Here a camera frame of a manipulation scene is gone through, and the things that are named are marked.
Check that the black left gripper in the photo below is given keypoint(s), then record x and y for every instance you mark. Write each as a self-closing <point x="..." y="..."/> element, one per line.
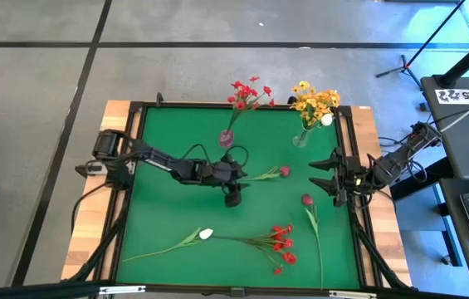
<point x="221" y="174"/>

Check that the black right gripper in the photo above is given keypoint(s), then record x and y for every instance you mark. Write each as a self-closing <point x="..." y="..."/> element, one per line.
<point x="350" y="174"/>

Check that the red artificial tulip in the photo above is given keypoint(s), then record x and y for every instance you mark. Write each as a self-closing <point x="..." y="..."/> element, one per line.
<point x="285" y="171"/>
<point x="307" y="200"/>

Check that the white artificial tulip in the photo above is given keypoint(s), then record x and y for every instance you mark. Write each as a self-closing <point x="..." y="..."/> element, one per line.
<point x="326" y="119"/>
<point x="205" y="234"/>

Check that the small yellow flower bunch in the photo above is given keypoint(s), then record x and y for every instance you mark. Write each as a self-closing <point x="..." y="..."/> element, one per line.
<point x="309" y="118"/>

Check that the red flower bunch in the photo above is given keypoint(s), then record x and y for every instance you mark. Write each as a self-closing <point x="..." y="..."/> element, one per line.
<point x="279" y="245"/>
<point x="244" y="93"/>

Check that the large yellow flower bunch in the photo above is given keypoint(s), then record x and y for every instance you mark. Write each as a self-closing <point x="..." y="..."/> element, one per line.
<point x="315" y="97"/>

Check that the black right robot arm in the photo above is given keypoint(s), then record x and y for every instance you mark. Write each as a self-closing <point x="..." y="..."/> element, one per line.
<point x="392" y="164"/>

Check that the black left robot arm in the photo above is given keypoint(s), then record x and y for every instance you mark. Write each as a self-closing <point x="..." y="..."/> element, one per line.
<point x="163" y="160"/>

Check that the clear glass vase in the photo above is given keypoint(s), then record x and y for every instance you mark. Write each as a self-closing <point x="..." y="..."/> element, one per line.
<point x="300" y="142"/>

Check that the purple glass vase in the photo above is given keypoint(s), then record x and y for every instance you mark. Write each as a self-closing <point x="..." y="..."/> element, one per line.
<point x="226" y="139"/>

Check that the green table mat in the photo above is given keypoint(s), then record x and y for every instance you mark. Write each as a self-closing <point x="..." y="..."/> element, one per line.
<point x="167" y="224"/>

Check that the black tripod stand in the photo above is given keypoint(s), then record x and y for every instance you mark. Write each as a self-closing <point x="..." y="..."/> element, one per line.
<point x="404" y="66"/>

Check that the blue desk leg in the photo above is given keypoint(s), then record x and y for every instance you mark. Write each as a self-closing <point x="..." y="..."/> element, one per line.
<point x="452" y="241"/>

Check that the white paper label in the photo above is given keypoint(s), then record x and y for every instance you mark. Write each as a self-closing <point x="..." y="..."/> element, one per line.
<point x="452" y="96"/>

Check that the black metal table frame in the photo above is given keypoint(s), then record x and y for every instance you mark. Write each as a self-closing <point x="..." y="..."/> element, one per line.
<point x="205" y="104"/>

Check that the silver metal bracket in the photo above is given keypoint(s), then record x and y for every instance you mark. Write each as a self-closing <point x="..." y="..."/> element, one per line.
<point x="352" y="295"/>
<point x="122" y="289"/>

